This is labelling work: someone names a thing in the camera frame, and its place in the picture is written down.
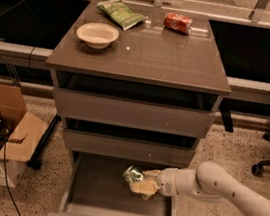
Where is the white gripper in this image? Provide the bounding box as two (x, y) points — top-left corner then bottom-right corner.
(129, 168), (178, 197)

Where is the green soda can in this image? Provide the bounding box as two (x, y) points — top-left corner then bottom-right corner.
(123, 165), (155, 200)

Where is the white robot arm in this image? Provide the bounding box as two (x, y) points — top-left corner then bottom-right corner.
(129, 161), (270, 216)

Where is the bottom grey open drawer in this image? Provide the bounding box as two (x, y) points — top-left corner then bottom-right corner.
(48, 153), (175, 216)

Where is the grey drawer cabinet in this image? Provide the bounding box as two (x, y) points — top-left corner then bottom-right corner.
(32, 0), (243, 174)

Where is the middle grey drawer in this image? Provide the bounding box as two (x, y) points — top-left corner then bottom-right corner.
(64, 118), (196, 167)

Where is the top grey drawer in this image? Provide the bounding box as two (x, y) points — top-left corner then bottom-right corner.
(48, 70), (220, 141)

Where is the red soda can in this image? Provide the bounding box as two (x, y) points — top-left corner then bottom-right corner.
(164, 12), (193, 35)

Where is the black table leg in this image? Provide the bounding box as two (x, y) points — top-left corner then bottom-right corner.
(26, 115), (61, 170)

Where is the white paper bowl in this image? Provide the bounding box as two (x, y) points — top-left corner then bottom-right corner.
(76, 22), (119, 49)

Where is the open cardboard box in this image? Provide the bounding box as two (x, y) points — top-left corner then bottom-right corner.
(0, 85), (47, 188)

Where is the green chip bag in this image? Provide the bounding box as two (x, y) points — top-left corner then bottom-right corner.
(97, 0), (148, 31)

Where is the black cable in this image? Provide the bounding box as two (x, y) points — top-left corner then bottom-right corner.
(0, 40), (52, 216)

